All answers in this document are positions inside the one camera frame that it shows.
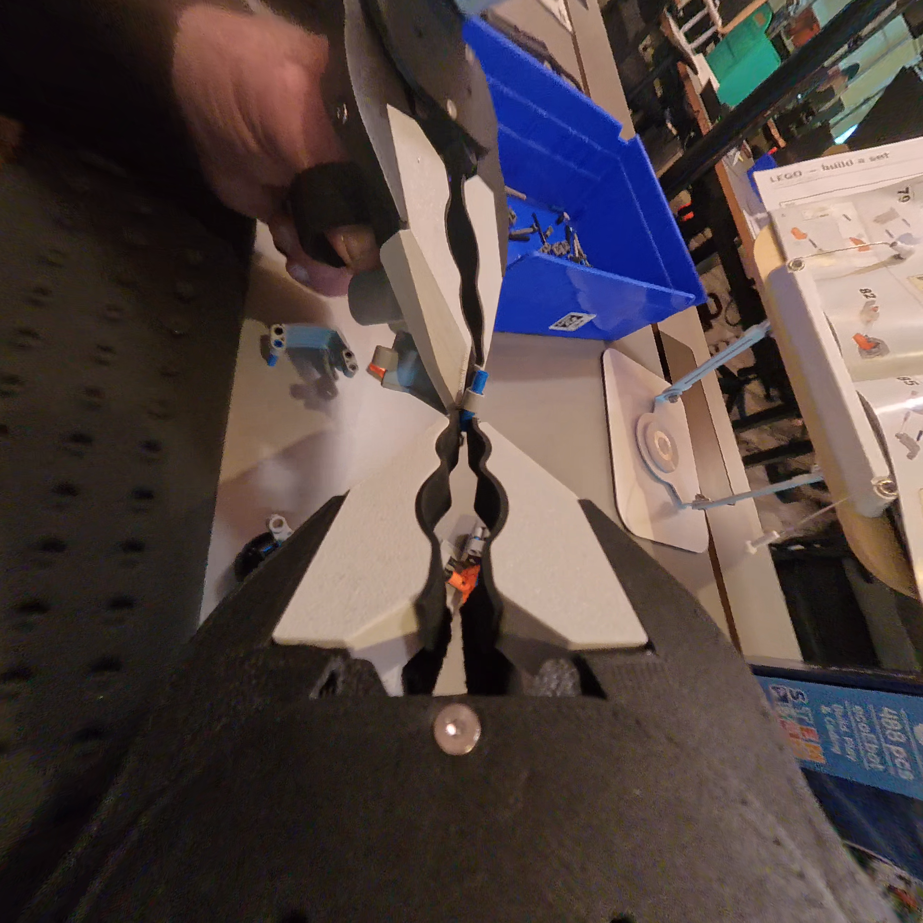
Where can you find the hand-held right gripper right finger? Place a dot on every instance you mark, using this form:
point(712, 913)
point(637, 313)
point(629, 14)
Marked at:
point(570, 577)

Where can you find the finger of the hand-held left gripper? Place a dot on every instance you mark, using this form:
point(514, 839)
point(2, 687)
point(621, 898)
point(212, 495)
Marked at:
point(494, 252)
point(422, 252)

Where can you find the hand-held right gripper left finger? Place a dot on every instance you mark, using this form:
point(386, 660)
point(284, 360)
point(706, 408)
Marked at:
point(346, 577)

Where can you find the grey block module orange part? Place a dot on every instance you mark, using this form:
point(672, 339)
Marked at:
point(465, 570)

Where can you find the small grey connector blue pins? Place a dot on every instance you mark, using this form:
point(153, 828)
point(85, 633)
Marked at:
point(472, 393)

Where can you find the grey curved panel block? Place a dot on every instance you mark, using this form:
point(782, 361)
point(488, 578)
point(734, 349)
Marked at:
point(310, 346)

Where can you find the person's left forearm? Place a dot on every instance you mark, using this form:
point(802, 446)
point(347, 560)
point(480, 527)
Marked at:
point(72, 72)

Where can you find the person's left hand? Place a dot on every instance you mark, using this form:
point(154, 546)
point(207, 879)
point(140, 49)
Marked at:
point(252, 108)

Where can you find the small dark block parts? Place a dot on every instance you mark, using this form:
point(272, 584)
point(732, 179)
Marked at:
point(548, 231)

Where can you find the blue plastic bin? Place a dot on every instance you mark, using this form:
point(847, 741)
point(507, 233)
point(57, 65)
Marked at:
point(577, 303)

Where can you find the white zip tie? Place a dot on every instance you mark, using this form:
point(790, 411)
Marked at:
point(764, 539)

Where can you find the blue robot kit box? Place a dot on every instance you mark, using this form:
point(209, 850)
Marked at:
point(851, 728)

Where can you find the white instruction sheet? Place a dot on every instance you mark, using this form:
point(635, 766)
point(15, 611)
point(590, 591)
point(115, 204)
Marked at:
point(844, 288)

